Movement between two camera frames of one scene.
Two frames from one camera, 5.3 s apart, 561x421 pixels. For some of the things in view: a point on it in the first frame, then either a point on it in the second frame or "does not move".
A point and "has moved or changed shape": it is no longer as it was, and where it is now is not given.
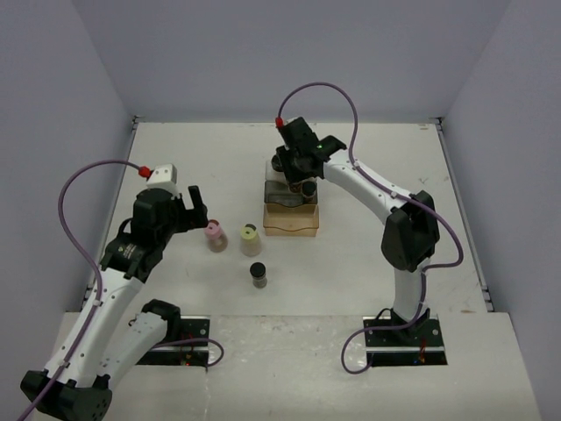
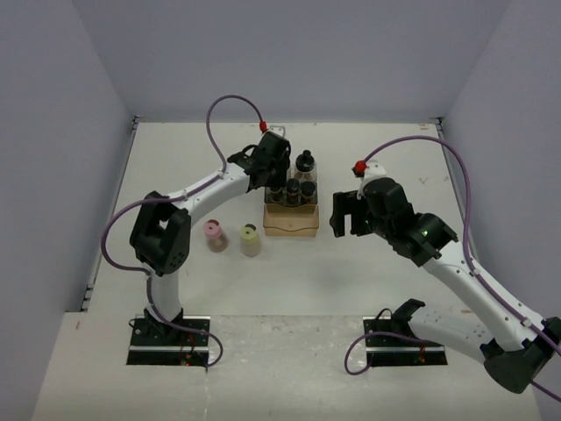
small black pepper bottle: (295, 188) has moved or changed shape
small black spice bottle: (258, 271) to (275, 193)
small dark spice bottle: (309, 192) does not move
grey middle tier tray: (280, 192) does not move
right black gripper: (293, 175) to (341, 201)
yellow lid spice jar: (250, 240) does not move
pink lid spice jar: (217, 240) does not move
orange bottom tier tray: (280, 219) does not move
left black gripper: (195, 217) to (280, 179)
